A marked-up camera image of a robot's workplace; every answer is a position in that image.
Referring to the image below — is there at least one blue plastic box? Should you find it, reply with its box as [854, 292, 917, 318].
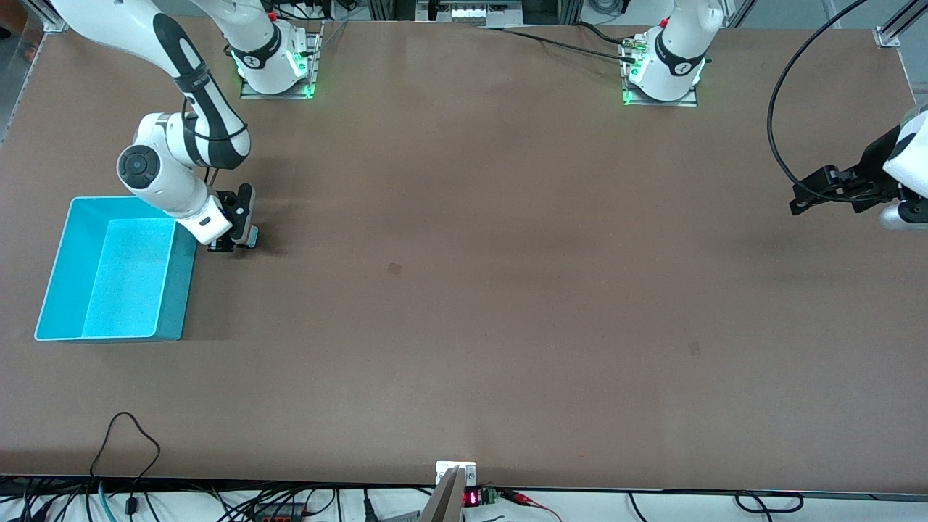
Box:
[33, 196, 199, 342]

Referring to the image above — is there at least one white lit device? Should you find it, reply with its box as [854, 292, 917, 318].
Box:
[448, 0, 524, 22]

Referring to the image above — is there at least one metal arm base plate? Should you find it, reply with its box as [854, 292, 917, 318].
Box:
[240, 20, 324, 101]
[621, 36, 699, 108]

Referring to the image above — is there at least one black looped cable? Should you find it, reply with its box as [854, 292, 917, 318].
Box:
[89, 411, 162, 522]

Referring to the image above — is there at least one black cable on table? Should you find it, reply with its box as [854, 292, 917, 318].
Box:
[571, 21, 639, 47]
[478, 26, 639, 65]

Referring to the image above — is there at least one black coiled cable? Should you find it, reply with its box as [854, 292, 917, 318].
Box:
[734, 491, 805, 515]

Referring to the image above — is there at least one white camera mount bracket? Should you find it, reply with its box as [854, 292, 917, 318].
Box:
[436, 461, 477, 486]

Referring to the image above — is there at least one grey camera mount bar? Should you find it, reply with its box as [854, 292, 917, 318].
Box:
[418, 467, 465, 522]

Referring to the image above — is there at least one red wire with clip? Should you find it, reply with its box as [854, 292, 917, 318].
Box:
[499, 490, 563, 522]

